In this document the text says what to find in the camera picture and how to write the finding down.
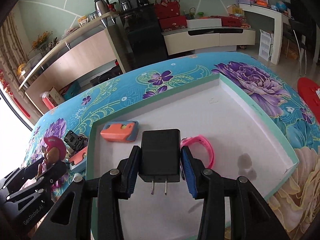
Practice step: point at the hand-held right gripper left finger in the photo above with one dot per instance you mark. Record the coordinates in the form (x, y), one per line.
(132, 172)

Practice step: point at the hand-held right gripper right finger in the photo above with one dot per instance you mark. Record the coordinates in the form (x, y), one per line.
(188, 172)

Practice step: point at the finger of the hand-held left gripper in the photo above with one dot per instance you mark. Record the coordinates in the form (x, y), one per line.
(30, 170)
(50, 175)

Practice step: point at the dog toy figure pink hat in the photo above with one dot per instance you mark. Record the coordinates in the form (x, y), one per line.
(53, 150)

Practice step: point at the black plug charger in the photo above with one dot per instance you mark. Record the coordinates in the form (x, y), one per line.
(160, 152)

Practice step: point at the white box with teal rim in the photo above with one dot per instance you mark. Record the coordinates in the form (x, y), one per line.
(175, 105)

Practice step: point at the pink wrist watch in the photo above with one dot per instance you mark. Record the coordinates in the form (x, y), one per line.
(202, 145)

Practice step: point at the orange and blue toy case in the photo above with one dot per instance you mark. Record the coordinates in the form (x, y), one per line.
(120, 131)
(78, 158)

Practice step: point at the red paper bag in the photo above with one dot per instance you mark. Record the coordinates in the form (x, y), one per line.
(51, 98)

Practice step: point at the teal storage box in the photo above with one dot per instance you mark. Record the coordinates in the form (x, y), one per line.
(72, 91)

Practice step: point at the red hanging decoration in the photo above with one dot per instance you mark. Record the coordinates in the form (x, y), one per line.
(6, 85)

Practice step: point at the black plastic case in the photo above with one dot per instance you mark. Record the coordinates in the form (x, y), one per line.
(107, 75)

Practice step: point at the teal floral blanket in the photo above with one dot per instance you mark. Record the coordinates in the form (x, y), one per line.
(175, 65)

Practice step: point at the beige patterned curtain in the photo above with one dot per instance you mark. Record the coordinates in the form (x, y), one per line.
(10, 55)

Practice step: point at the wooden shelf counter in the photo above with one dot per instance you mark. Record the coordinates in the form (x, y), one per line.
(75, 50)

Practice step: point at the orange flowers in vase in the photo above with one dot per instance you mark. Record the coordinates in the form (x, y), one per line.
(42, 40)

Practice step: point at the cream television cabinet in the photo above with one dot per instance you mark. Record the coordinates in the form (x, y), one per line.
(207, 38)

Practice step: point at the black water dispenser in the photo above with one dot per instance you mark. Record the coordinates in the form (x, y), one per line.
(143, 30)

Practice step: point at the red plastic stool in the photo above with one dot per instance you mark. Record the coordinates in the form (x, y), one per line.
(310, 90)

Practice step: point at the white printed board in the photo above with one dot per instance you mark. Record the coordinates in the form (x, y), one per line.
(266, 45)

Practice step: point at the white flat box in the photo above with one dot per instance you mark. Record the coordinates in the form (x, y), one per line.
(203, 23)

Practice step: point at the long red gift box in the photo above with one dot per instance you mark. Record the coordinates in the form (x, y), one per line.
(231, 21)

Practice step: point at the red handbag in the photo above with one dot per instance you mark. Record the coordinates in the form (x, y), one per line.
(167, 8)

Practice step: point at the white desk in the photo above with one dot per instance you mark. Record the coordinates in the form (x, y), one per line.
(277, 30)

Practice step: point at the small cardboard box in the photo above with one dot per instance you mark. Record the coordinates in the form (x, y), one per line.
(235, 10)

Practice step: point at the steel thermos jug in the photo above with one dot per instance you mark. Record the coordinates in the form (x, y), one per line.
(100, 3)

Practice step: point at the black chair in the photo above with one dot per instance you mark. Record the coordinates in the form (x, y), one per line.
(298, 30)

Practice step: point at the small blue globe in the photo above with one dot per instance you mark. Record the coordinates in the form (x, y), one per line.
(280, 5)

